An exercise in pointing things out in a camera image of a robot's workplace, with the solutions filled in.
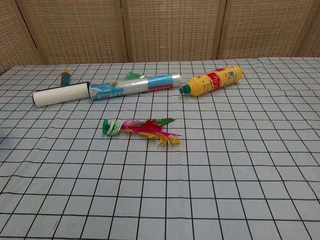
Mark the colourful feather shuttlecock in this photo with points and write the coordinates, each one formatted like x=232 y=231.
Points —
x=143 y=128

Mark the plastic wrap roll blue label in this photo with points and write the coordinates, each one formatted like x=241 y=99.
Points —
x=132 y=85

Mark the blue checked tablecloth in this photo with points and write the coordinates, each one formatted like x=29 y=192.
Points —
x=175 y=162

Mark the green plastic scrap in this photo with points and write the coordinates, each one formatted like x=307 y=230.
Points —
x=132 y=75

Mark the yellow bottle green cap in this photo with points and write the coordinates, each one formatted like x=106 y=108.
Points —
x=215 y=80

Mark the woven folding screen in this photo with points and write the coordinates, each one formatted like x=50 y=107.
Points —
x=160 y=27

